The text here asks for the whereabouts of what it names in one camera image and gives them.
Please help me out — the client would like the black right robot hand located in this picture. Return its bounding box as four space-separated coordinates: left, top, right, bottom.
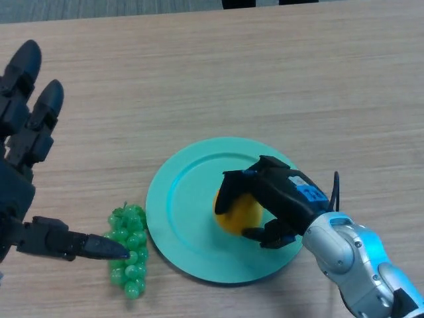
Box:
214 155 332 249

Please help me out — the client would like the yellow pear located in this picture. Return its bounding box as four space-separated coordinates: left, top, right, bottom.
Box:
212 189 264 237

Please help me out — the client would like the green grape bunch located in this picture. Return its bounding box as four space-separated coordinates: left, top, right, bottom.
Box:
104 201 149 300

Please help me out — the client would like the green round plate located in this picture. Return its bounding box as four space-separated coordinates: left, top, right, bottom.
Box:
145 136 307 285

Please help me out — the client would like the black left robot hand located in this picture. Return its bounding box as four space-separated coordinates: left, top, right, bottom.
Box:
0 39 131 264

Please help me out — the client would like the black looped wrist cable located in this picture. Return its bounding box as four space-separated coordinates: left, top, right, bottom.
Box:
326 170 341 213

